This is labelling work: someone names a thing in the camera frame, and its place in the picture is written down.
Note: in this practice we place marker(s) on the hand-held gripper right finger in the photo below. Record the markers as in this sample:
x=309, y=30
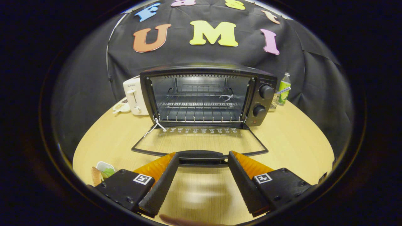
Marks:
x=243, y=185

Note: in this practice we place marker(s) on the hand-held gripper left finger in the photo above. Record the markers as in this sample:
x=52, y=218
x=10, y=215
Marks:
x=163, y=185

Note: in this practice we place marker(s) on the toast sandwich with lettuce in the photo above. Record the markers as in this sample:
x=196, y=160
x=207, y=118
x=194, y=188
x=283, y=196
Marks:
x=95, y=176

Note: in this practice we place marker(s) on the black toaster oven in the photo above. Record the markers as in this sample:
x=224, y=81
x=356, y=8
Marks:
x=260, y=103

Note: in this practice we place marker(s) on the white pop-up toaster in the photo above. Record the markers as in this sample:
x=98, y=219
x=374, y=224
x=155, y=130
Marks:
x=134, y=94

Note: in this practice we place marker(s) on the white plate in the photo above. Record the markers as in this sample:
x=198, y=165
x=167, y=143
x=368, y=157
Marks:
x=105, y=165

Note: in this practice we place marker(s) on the small white dish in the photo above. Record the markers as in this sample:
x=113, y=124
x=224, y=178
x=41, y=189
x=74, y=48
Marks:
x=121, y=106

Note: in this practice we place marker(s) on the glass jar with striped straw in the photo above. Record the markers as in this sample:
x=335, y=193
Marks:
x=274, y=101

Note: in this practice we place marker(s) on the green label plastic bottle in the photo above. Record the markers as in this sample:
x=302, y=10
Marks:
x=284, y=89

